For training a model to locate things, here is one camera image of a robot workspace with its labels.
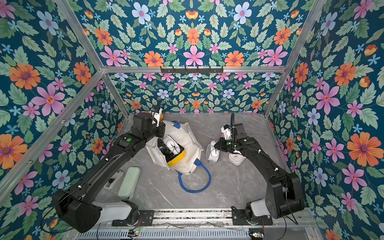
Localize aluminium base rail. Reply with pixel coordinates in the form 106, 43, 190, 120
71, 208, 316, 229

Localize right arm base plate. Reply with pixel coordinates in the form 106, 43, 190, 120
231, 206, 273, 226

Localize black hook rail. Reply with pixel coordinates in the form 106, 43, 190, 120
160, 67, 224, 74

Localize aluminium cage frame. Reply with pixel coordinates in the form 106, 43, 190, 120
1, 1, 314, 209

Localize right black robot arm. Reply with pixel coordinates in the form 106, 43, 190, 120
214, 124, 305, 223

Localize orange plush toy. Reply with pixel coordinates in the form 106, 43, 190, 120
148, 111, 164, 121

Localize white vented cable duct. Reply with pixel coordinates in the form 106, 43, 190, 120
75, 228, 251, 240

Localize yellow alarm clock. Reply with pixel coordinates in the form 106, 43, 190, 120
167, 151, 186, 167

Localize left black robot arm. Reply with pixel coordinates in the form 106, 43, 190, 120
52, 113, 166, 233

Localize white black twin-bell alarm clock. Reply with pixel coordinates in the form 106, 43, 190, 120
206, 140, 220, 163

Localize white canvas bag blue handles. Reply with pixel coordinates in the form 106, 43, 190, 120
146, 121, 212, 194

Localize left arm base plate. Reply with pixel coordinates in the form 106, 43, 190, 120
112, 210, 155, 227

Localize white square alarm clock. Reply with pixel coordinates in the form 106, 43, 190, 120
229, 153, 246, 166

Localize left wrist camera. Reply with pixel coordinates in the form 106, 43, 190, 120
152, 108, 163, 127

